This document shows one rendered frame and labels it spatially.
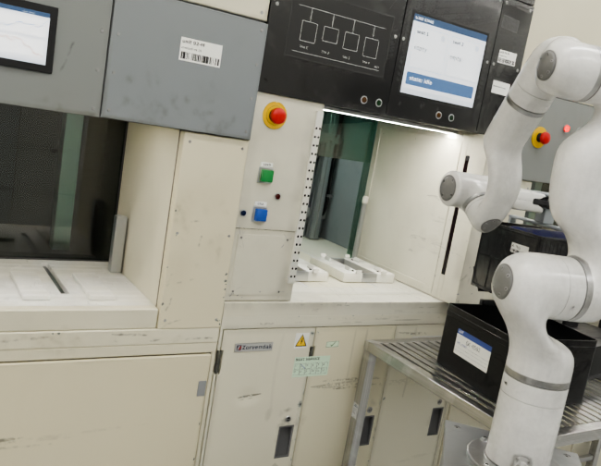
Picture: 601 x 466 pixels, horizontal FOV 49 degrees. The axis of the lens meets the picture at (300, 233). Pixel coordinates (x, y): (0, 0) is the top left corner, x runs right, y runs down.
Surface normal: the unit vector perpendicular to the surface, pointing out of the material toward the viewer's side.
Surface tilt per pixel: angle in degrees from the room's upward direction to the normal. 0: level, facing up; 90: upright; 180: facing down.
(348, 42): 90
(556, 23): 90
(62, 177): 90
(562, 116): 90
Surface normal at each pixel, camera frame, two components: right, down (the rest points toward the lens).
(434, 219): -0.85, -0.05
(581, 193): -0.30, 0.11
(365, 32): 0.51, 0.22
